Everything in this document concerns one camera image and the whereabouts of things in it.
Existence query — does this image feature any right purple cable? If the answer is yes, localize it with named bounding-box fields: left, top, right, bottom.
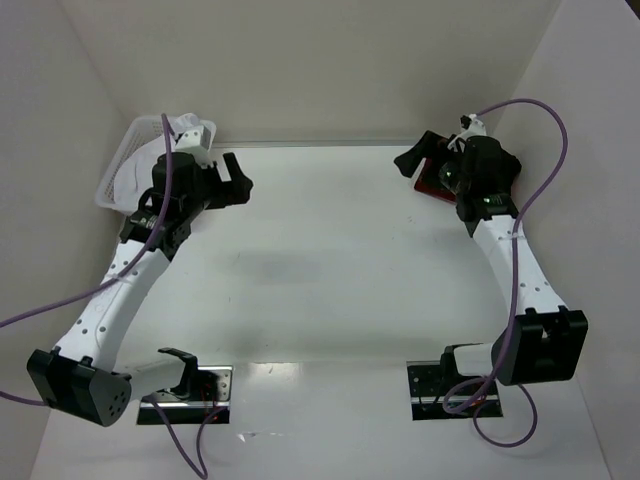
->
left=443, top=98, right=570, bottom=447

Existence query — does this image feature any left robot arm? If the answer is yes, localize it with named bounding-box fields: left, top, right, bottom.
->
left=27, top=152, right=253, bottom=427

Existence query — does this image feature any dark red folded t shirt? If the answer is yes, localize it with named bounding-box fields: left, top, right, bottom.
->
left=413, top=158, right=456, bottom=204

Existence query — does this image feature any white plastic basket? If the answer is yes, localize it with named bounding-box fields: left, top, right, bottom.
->
left=94, top=115, right=217, bottom=216

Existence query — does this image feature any purple cable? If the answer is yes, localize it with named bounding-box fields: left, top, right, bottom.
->
left=443, top=98, right=570, bottom=447
left=0, top=113, right=210, bottom=480

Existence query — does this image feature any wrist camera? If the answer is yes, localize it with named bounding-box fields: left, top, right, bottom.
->
left=175, top=125, right=213, bottom=167
left=447, top=114, right=487, bottom=153

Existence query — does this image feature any white t shirt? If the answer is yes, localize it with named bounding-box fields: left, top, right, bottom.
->
left=110, top=112, right=216, bottom=210

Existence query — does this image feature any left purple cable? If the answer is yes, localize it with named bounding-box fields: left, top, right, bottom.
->
left=0, top=113, right=210, bottom=480

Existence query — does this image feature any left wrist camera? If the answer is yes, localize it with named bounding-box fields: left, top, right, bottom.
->
left=175, top=125, right=213, bottom=167

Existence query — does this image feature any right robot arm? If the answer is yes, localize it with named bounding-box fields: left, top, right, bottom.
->
left=394, top=131, right=588, bottom=386

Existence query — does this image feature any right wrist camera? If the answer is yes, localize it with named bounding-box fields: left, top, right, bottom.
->
left=447, top=114, right=487, bottom=153

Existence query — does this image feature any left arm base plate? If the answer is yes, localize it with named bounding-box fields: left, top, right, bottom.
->
left=151, top=366, right=234, bottom=425

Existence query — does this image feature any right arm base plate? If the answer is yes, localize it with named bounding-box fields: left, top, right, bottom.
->
left=406, top=361, right=503, bottom=421

